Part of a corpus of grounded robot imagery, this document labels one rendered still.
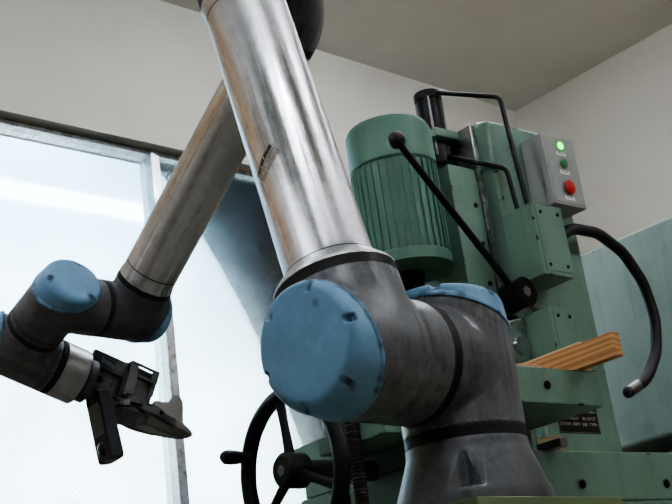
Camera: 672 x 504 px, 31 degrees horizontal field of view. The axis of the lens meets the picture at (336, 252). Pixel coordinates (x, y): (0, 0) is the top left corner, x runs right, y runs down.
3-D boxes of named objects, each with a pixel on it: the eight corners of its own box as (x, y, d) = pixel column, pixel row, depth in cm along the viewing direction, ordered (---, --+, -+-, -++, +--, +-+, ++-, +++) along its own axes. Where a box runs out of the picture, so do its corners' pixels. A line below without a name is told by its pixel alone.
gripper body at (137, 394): (164, 373, 199) (100, 344, 193) (152, 421, 194) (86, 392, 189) (141, 386, 204) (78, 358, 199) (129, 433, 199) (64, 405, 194)
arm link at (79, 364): (60, 384, 186) (33, 401, 192) (88, 396, 188) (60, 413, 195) (75, 334, 190) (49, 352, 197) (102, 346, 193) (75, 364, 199)
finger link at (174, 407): (206, 405, 202) (159, 384, 198) (199, 437, 199) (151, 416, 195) (196, 410, 204) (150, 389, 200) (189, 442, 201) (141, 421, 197)
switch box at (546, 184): (533, 213, 249) (519, 143, 255) (565, 220, 255) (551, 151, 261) (555, 202, 245) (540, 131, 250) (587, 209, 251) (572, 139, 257)
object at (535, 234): (514, 286, 237) (501, 216, 243) (545, 291, 243) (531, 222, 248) (546, 272, 231) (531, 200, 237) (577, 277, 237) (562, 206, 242)
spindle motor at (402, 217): (346, 285, 237) (326, 142, 248) (413, 293, 248) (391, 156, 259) (405, 254, 225) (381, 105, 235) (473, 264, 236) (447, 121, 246)
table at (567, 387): (250, 482, 226) (246, 450, 228) (375, 482, 244) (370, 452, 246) (475, 398, 182) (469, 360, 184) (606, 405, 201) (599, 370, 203)
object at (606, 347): (358, 449, 241) (355, 429, 242) (365, 449, 242) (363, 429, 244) (615, 355, 194) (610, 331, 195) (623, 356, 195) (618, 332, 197)
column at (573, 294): (469, 488, 242) (414, 161, 267) (544, 488, 256) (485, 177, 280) (552, 464, 226) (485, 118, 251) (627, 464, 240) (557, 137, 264)
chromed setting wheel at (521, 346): (495, 379, 225) (483, 315, 229) (540, 382, 232) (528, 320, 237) (506, 374, 223) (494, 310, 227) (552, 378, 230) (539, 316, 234)
